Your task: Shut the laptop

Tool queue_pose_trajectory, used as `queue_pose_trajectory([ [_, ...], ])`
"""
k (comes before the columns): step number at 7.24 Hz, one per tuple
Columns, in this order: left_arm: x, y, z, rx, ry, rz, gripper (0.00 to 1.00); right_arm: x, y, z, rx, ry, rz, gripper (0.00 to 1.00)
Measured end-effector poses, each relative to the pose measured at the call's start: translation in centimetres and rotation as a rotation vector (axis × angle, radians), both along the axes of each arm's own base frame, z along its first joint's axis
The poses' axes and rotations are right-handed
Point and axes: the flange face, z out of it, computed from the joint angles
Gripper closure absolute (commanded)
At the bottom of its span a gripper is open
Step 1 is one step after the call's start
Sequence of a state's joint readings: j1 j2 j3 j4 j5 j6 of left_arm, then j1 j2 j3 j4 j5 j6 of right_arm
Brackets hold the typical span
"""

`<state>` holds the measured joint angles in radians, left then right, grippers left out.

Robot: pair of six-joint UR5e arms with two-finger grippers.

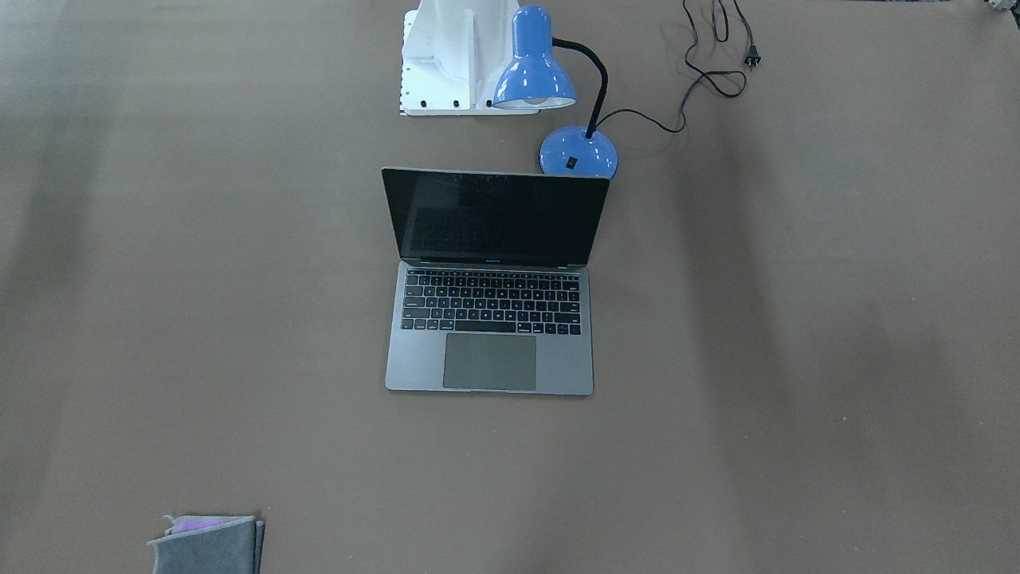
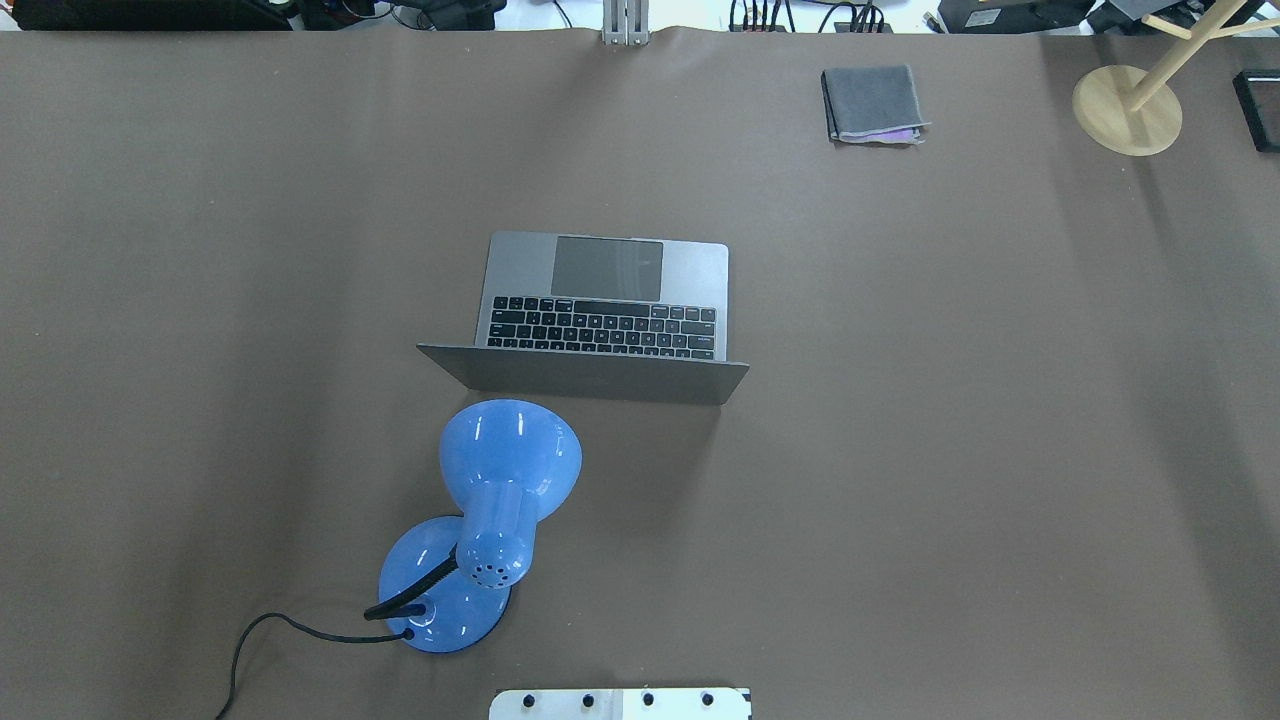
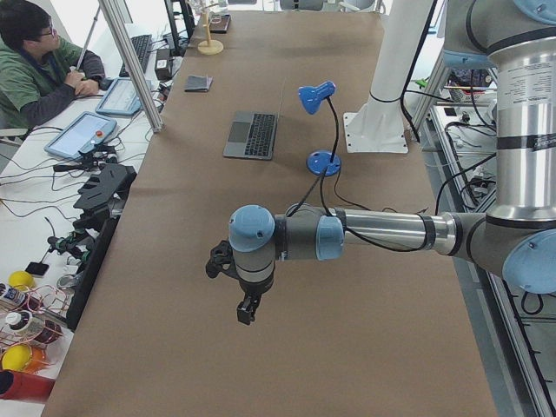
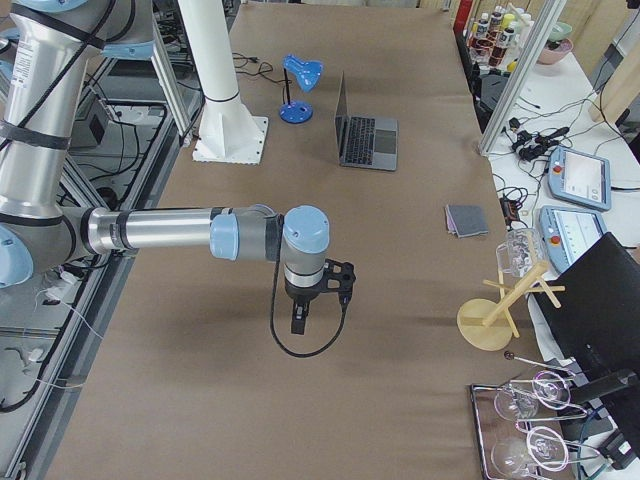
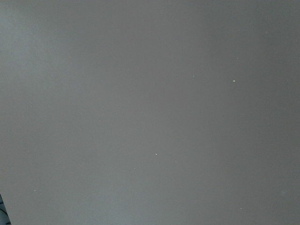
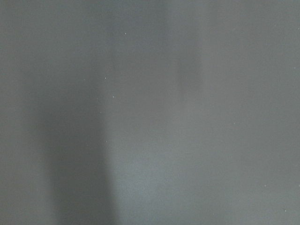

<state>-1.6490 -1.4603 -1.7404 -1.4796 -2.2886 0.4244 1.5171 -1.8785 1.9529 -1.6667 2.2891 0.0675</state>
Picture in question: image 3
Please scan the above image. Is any black tool stand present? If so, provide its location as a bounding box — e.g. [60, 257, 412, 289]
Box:
[48, 163, 137, 331]

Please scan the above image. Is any blue desk lamp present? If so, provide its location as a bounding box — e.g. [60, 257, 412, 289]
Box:
[298, 81, 341, 177]

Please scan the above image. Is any yellow ball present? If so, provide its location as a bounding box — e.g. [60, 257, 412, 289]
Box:
[8, 270, 36, 292]

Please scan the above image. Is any black lamp cable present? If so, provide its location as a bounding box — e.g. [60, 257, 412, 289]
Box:
[286, 164, 431, 218]

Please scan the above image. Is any aluminium frame post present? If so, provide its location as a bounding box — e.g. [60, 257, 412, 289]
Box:
[98, 0, 163, 134]

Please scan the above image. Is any far blue teach pendant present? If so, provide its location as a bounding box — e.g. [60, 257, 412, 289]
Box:
[96, 77, 141, 117]

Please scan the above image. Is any white camera pillar base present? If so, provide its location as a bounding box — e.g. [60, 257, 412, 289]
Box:
[344, 0, 436, 154]

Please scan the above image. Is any near blue teach pendant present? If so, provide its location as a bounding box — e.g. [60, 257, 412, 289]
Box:
[43, 112, 117, 159]

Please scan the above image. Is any black keyboard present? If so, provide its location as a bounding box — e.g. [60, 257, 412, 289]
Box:
[130, 34, 152, 73]

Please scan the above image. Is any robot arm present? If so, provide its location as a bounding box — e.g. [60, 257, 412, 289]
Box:
[226, 1, 555, 324]

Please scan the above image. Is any seated person green shirt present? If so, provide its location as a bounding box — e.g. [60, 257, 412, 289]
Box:
[1, 1, 105, 129]

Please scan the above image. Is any wooden mug stand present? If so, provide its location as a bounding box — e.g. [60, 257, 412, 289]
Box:
[189, 0, 228, 56]

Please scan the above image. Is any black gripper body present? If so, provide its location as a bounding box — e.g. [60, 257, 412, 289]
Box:
[238, 277, 274, 309]

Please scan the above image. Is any blue teach pendant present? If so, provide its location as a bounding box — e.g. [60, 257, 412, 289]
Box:
[43, 112, 117, 159]
[96, 77, 141, 117]

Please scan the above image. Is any folded grey cloth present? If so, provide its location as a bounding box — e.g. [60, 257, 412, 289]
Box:
[184, 75, 213, 92]

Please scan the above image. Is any grey laptop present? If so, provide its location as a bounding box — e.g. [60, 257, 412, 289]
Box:
[222, 78, 288, 162]

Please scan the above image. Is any black tray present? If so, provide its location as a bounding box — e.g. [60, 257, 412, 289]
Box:
[209, 15, 231, 34]

